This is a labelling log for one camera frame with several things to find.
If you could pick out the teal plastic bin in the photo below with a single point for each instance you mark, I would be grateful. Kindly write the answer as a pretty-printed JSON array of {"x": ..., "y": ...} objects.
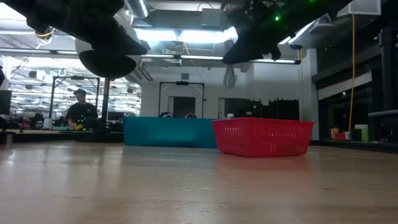
[{"x": 168, "y": 132}]

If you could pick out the black aluminium table frame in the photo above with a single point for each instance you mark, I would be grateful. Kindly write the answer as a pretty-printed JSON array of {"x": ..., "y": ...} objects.
[{"x": 46, "y": 137}]

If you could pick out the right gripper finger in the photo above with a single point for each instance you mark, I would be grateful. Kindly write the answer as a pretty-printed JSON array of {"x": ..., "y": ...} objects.
[{"x": 245, "y": 53}]

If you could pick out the dark background monitor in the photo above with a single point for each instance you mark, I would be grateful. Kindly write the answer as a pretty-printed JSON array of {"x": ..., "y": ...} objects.
[{"x": 5, "y": 102}]

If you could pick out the long ceiling light bar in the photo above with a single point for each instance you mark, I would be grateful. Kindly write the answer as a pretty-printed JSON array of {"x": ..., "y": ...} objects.
[{"x": 186, "y": 57}]

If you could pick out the red background object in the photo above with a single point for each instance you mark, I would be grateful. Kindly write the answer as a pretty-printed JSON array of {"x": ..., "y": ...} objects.
[{"x": 338, "y": 134}]

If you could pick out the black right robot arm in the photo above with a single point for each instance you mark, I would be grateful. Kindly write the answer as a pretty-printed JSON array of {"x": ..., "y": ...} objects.
[{"x": 311, "y": 9}]

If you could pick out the grey desk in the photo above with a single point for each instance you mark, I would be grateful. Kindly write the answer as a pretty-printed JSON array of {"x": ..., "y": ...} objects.
[{"x": 385, "y": 113}]

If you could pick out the red plastic basket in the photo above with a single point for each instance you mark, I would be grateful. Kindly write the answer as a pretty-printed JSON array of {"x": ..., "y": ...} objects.
[{"x": 264, "y": 137}]

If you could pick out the pale green background box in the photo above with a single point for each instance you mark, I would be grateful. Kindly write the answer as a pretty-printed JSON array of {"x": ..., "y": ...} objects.
[{"x": 361, "y": 132}]

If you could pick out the black vertical pole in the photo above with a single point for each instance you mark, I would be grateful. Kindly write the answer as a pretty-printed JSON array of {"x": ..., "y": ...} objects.
[{"x": 388, "y": 77}]

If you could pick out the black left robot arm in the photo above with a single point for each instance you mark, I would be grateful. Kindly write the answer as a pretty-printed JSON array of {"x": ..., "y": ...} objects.
[{"x": 12, "y": 4}]

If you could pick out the person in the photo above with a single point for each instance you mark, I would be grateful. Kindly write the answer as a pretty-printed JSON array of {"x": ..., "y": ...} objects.
[{"x": 81, "y": 112}]

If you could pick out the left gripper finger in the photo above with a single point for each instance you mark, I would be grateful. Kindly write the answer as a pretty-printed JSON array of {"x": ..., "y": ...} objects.
[{"x": 112, "y": 37}]

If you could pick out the black ceiling camera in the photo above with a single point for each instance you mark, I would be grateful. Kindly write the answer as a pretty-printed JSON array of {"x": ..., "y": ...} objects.
[{"x": 296, "y": 47}]

